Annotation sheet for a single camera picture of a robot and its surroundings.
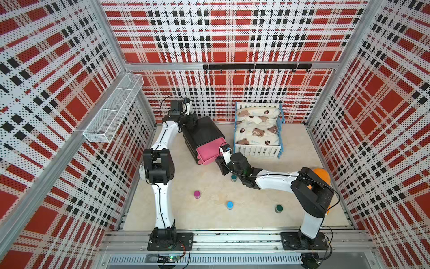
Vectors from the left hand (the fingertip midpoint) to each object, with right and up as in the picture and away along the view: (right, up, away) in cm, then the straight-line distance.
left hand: (194, 115), depth 100 cm
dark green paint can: (+45, -49, -20) cm, 69 cm away
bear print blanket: (+40, -6, +7) cm, 41 cm away
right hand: (+17, -24, -12) cm, 32 cm away
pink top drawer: (+9, -23, -12) cm, 27 cm away
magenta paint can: (+4, -44, -14) cm, 46 cm away
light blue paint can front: (+21, -47, -19) cm, 55 cm away
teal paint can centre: (+24, -36, -10) cm, 44 cm away
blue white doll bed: (+41, -22, -2) cm, 46 cm away
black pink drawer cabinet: (+7, -15, -12) cm, 21 cm away
